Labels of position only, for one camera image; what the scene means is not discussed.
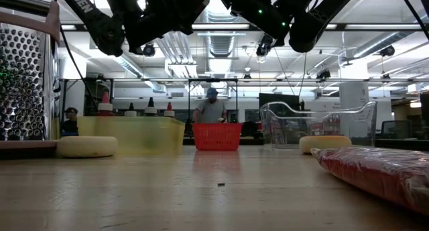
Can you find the red plastic basket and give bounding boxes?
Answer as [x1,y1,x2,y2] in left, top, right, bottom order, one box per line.
[191,122,243,151]

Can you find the person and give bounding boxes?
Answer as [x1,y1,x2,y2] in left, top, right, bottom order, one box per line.
[60,106,80,137]
[192,87,228,123]

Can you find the black aluminium table frame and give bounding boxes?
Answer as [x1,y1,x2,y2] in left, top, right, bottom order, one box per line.
[182,137,429,151]

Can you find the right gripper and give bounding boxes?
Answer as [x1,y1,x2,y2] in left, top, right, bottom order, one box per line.
[216,0,292,46]

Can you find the red popcorn packet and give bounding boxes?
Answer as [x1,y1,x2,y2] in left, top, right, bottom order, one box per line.
[310,146,429,217]

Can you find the metal box grater pink trim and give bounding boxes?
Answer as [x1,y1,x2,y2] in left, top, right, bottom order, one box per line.
[0,0,62,151]

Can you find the clear plastic bin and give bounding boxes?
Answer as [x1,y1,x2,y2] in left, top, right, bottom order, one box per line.
[259,100,378,149]

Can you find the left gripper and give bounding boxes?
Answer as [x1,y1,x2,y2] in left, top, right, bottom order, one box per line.
[132,0,215,50]

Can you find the silver ventilation duct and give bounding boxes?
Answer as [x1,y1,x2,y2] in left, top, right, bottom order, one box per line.
[200,3,247,74]

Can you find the black monitor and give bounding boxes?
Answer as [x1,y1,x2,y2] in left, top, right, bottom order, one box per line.
[258,92,301,108]

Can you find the yellow translucent plastic bin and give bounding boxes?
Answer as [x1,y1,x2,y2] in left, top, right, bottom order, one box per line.
[76,115,186,155]

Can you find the black background workstation frame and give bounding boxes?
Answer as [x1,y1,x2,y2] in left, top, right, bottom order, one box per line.
[60,77,239,125]

